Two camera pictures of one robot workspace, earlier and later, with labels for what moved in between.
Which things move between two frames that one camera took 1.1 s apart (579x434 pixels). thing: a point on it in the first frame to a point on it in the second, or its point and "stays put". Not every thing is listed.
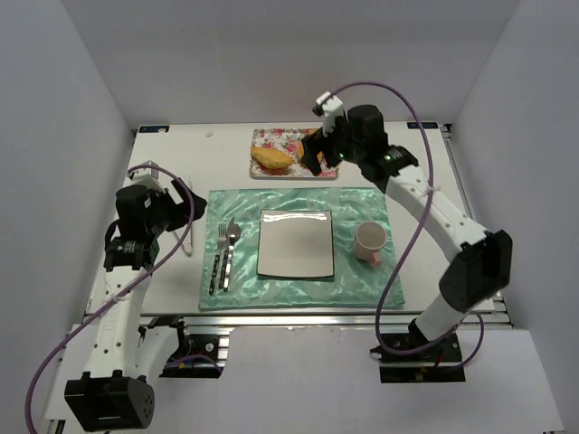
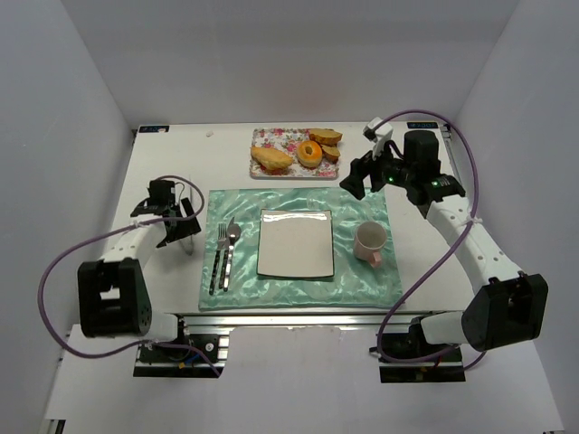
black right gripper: (326, 146) to (366, 170)
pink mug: (370, 237) stays put
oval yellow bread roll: (270, 157) stays put
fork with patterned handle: (222, 236) stays put
